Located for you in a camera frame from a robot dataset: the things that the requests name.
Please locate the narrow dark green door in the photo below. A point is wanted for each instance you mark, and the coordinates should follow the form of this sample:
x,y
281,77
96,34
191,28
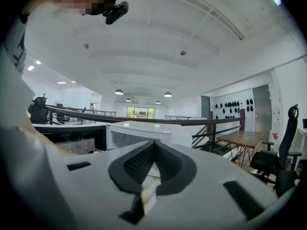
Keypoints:
x,y
205,106

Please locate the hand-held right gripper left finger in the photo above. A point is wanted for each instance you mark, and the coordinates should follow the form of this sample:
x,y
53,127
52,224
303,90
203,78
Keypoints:
x,y
96,176

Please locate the glass entrance door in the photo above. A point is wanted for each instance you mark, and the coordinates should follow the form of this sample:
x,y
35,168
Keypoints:
x,y
141,112

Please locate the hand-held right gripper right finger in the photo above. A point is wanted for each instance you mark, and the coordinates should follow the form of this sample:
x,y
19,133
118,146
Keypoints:
x,y
204,188

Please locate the wooden table with metal legs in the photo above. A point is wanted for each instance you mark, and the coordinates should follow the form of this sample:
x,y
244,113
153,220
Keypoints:
x,y
239,138

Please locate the black swivel chair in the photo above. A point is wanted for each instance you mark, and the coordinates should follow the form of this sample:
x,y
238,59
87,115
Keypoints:
x,y
38,114

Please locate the small ceiling sensor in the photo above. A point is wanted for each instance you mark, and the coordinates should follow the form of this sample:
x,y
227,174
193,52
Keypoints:
x,y
183,52
86,46

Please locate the white red-print bag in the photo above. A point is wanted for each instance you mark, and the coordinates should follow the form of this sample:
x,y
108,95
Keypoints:
x,y
274,140

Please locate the person's grey printed shirt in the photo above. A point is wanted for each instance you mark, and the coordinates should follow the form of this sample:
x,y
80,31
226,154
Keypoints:
x,y
16,47

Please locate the dark curved stair railing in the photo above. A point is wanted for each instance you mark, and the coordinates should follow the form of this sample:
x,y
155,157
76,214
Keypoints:
x,y
242,120

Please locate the grey frosted door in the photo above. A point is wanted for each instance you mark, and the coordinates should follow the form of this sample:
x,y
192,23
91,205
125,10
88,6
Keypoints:
x,y
261,104

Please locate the black head-mounted camera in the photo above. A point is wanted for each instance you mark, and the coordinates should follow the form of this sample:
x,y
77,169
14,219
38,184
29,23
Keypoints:
x,y
117,13

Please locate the dark staircase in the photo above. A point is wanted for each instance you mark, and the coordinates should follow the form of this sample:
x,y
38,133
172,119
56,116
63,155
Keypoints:
x,y
216,148

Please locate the person's left forearm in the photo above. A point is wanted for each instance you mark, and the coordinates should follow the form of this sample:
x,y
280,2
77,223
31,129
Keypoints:
x,y
40,138

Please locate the white microwave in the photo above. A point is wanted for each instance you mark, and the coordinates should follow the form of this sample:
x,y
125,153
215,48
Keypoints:
x,y
144,130

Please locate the group of black wall-hung caps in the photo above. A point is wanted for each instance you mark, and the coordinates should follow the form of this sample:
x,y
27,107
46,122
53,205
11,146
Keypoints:
x,y
231,103

